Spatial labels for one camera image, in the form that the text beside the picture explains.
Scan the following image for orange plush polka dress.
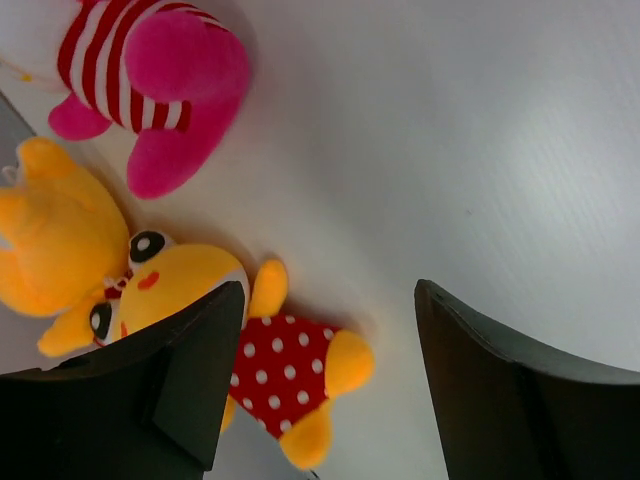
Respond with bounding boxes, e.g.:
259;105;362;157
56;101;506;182
38;230;375;470

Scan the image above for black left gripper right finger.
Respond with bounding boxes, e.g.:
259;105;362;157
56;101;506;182
414;280;639;479

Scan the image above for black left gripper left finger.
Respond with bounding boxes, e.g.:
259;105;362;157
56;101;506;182
1;281;245;479

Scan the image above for orange plush left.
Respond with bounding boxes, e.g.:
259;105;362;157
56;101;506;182
1;137;129;317

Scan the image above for pink panda plush middle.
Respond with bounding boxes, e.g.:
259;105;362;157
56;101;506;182
0;0;253;201

